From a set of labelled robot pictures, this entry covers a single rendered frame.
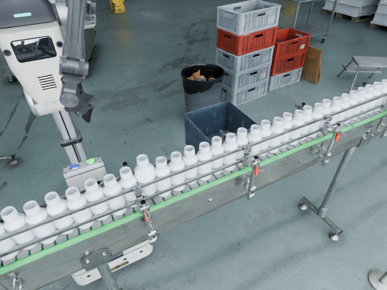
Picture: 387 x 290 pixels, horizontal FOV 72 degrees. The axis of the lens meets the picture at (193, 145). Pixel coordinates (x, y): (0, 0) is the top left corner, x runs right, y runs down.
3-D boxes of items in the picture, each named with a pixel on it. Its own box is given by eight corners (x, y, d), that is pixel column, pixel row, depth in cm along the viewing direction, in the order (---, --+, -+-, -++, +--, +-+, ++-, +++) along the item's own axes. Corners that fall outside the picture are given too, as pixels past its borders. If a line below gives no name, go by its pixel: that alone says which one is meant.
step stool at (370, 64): (370, 77, 400) (381, 49, 374) (385, 97, 354) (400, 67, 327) (336, 76, 407) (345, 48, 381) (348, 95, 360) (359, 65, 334)
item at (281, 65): (272, 76, 358) (274, 60, 344) (251, 66, 386) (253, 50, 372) (303, 67, 381) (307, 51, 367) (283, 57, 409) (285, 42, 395)
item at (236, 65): (235, 75, 311) (237, 56, 297) (214, 64, 338) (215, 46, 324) (272, 63, 338) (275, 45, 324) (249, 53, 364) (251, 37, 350)
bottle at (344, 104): (342, 123, 136) (355, 94, 126) (339, 129, 133) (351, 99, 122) (330, 119, 139) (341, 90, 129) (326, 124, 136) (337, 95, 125)
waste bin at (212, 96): (194, 138, 292) (193, 85, 251) (177, 119, 323) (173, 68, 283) (229, 127, 307) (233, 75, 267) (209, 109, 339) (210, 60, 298)
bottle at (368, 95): (362, 111, 145) (374, 83, 134) (365, 117, 140) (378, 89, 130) (350, 110, 145) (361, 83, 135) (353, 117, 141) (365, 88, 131)
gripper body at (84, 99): (97, 99, 102) (90, 83, 96) (79, 116, 95) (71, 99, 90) (83, 95, 104) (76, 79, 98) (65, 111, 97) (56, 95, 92)
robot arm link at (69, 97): (88, 60, 89) (60, 54, 86) (87, 79, 82) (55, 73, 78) (86, 89, 97) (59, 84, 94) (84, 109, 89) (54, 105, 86)
